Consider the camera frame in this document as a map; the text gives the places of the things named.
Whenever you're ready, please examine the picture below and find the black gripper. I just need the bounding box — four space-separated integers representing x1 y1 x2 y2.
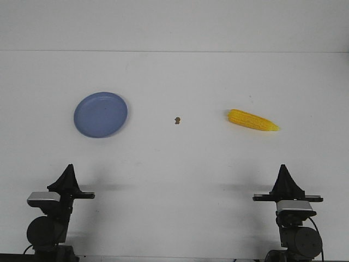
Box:
252 164 324 203
47 164 95 218

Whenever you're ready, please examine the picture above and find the blue round plate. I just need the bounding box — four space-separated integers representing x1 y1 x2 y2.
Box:
73 92 128 138

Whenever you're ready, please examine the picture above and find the yellow corn cob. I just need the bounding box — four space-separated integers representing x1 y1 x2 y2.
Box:
227 109 280 132

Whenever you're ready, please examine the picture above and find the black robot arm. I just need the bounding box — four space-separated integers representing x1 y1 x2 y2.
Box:
252 164 324 261
26 164 95 261

